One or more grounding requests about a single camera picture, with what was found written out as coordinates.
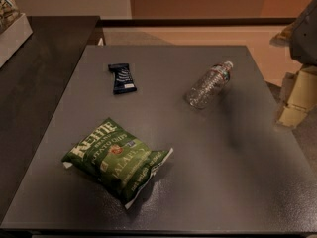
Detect dark wooden side table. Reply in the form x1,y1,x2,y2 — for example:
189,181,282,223
0,16,99,223

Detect green jalapeno chip bag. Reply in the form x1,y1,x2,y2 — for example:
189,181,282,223
61,118,173,209

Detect tan cardboard boxes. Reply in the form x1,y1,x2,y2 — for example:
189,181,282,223
276,65,317,128

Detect white box with snacks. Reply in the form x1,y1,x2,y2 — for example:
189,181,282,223
0,0,33,67

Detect dark blue snack wrapper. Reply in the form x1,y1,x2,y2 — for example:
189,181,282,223
108,63,137,94

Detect clear plastic water bottle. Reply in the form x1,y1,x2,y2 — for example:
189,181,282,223
185,61,234,109

